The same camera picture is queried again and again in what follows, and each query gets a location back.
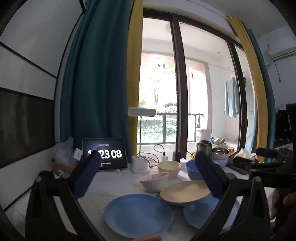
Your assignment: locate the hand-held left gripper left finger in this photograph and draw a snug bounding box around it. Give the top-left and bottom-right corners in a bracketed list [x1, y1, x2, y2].
[25, 152, 104, 241]

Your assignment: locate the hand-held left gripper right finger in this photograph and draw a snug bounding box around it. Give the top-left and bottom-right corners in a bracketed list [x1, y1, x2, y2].
[190, 152, 271, 241]

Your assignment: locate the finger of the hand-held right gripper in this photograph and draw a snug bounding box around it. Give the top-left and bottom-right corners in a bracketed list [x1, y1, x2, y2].
[233, 156, 287, 175]
[255, 147, 296, 164]

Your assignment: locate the cream bowl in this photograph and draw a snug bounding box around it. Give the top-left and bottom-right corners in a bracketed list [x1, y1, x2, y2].
[157, 160, 182, 179]

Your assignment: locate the white bowl pink inside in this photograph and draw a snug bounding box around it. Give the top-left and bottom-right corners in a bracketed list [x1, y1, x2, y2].
[139, 172, 169, 193]

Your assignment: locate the blue plate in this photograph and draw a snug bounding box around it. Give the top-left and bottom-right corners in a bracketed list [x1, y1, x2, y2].
[183, 195, 222, 230]
[103, 194, 174, 239]

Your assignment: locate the person's right hand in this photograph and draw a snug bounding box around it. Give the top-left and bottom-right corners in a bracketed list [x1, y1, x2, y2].
[283, 192, 296, 207]

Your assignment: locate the yellow tissue pack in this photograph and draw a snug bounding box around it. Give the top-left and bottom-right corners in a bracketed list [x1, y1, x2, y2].
[237, 148, 257, 160]

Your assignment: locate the white textured tablecloth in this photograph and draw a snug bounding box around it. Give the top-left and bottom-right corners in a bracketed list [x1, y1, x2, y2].
[5, 162, 278, 241]

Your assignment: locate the light blue bowl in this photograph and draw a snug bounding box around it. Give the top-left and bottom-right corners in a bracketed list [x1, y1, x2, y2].
[211, 158, 228, 169]

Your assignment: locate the stainless steel bowl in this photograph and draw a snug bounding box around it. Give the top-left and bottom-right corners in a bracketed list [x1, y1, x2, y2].
[211, 148, 230, 156]

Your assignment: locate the cardboard box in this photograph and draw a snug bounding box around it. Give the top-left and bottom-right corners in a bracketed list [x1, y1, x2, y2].
[51, 160, 79, 178]

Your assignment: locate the steel tumbler black lid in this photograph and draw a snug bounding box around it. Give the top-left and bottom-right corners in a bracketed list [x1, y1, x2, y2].
[196, 139, 212, 154]

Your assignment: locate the beige plate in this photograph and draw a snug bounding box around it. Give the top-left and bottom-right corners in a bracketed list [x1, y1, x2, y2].
[159, 180, 212, 206]

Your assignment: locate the white plastic basket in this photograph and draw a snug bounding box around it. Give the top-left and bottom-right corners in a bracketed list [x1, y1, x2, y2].
[211, 138, 228, 149]

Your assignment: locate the clear plastic bag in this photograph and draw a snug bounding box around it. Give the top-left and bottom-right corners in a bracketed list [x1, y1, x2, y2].
[51, 137, 75, 166]

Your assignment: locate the black tablet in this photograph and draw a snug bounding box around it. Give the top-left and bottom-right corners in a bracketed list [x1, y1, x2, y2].
[82, 138, 128, 171]

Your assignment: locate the white power strip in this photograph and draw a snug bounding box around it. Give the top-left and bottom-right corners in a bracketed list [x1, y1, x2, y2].
[146, 156, 160, 168]

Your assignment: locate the balcony railing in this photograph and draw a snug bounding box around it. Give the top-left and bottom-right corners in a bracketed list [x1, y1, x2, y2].
[139, 113, 204, 144]

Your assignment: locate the light blue hanging towel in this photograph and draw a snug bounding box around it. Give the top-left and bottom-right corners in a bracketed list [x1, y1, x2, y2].
[224, 77, 240, 119]

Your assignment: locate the yellow curtain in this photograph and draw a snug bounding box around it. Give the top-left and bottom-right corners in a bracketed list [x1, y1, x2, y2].
[228, 15, 270, 163]
[127, 0, 144, 158]

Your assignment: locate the white desk lamp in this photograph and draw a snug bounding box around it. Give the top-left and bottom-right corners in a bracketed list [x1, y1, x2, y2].
[128, 107, 156, 174]

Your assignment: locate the white air conditioner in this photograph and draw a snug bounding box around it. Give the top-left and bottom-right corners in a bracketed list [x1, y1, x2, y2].
[264, 25, 296, 61]

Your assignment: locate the black cable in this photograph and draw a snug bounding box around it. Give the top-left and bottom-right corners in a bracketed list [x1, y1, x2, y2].
[177, 146, 197, 159]
[154, 144, 166, 156]

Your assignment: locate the dark sliding door frame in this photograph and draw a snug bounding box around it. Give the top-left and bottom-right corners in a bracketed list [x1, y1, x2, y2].
[143, 8, 250, 163]

